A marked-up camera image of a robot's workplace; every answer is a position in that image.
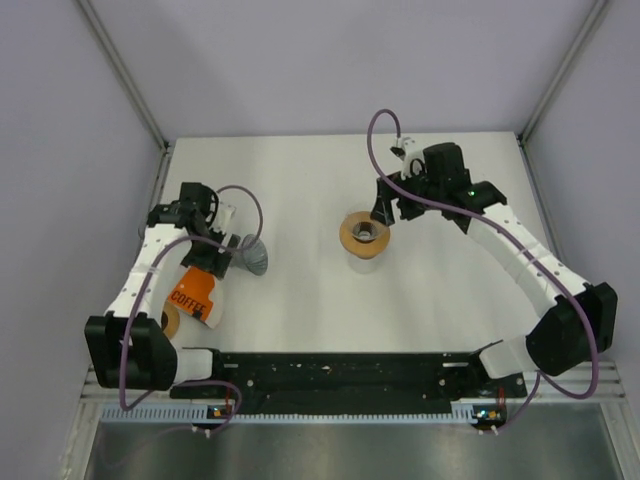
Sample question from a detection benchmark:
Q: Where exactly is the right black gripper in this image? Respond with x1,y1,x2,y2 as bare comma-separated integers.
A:
370,164,444,227

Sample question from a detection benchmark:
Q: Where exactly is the wooden dripper ring stand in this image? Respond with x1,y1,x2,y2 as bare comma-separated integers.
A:
339,211,391,260

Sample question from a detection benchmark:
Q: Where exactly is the orange coffee filter box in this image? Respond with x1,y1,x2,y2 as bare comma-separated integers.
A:
167,267,224,329

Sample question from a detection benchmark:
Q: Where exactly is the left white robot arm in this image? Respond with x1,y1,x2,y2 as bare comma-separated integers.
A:
84,182,240,397

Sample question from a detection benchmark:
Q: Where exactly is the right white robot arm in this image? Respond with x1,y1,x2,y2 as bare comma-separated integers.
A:
371,137,618,396

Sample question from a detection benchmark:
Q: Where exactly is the ribbed grey glass dripper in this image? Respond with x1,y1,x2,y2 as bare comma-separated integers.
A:
233,234,269,276

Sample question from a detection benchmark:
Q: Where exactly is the glass carafe with brown band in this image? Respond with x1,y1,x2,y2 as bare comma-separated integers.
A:
348,253,385,275

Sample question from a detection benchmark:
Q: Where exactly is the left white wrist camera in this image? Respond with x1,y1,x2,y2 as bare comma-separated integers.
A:
212,202,236,232

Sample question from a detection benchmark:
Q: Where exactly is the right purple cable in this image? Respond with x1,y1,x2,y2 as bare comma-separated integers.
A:
367,108,601,436

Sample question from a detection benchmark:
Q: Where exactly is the purple cable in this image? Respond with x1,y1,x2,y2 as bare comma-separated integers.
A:
119,185,265,441
367,108,601,436

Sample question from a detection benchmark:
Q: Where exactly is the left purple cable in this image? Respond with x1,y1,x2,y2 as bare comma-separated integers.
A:
119,185,265,441

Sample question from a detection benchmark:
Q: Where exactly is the left aluminium frame post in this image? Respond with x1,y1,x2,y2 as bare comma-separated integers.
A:
73,0,169,151

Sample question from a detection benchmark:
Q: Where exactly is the aluminium frame post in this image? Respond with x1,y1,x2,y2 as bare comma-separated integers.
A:
73,0,169,151
517,0,613,145

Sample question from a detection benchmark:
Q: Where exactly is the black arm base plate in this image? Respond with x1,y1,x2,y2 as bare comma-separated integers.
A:
169,344,531,415

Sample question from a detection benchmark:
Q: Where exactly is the grey slotted cable duct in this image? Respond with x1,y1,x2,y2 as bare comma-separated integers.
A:
102,398,501,425

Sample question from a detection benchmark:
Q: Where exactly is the aluminium front rail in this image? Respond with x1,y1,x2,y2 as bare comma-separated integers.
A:
534,361,626,403

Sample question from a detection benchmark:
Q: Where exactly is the right aluminium frame post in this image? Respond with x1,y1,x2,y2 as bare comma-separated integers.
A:
517,0,613,145

